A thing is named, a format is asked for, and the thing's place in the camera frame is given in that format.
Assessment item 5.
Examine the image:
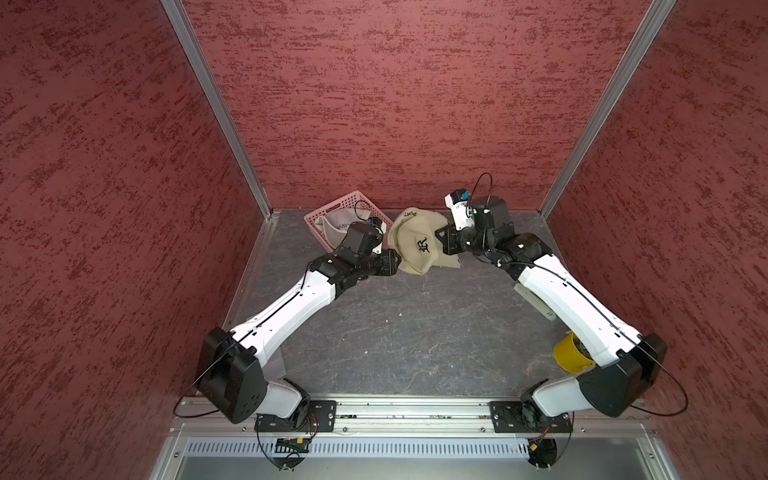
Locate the beige baseball cap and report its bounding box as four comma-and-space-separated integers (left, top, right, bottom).
388, 207, 460, 275

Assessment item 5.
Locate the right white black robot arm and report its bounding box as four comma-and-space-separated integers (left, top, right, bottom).
435, 189, 667, 425

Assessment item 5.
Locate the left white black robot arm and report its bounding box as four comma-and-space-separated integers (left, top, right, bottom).
192, 221, 402, 430

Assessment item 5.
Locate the white pink baseball cap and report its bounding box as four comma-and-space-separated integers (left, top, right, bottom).
315, 208, 359, 249

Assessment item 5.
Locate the pink plastic basket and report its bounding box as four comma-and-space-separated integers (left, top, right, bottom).
304, 191, 393, 252

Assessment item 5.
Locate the yellow pencil cup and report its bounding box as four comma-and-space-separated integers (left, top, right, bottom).
553, 332, 596, 375

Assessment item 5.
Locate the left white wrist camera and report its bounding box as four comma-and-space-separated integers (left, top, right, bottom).
366, 216, 387, 238

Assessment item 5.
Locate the aluminium front rail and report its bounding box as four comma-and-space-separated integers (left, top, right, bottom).
170, 395, 658, 438

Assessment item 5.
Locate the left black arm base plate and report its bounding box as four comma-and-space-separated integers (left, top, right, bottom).
256, 400, 338, 435

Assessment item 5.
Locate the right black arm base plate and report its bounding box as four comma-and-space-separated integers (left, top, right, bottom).
488, 401, 573, 435

